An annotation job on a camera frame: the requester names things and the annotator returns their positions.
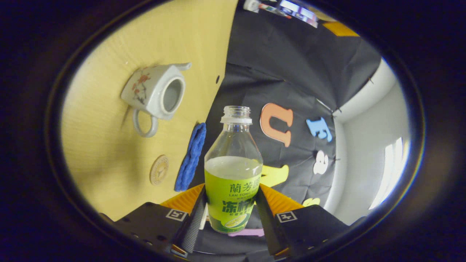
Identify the clear green label water bottle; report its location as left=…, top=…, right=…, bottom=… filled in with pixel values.
left=204, top=106, right=264, bottom=234

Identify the round wooden coaster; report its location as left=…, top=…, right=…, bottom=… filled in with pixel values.
left=149, top=155, right=170, bottom=186

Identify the blue towel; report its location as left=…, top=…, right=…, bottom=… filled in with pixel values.
left=174, top=122, right=207, bottom=192

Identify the red cap plastic bottle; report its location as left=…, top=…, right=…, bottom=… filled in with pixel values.
left=243, top=0, right=281, bottom=15

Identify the computer monitor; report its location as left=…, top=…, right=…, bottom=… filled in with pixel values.
left=278, top=0, right=320, bottom=28

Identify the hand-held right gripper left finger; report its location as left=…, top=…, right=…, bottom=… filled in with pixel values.
left=109, top=183, right=209, bottom=255

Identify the black backdrop cloth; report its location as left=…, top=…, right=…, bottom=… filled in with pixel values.
left=189, top=0, right=383, bottom=255

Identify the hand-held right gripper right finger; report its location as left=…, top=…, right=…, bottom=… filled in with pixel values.
left=254, top=183, right=351, bottom=257

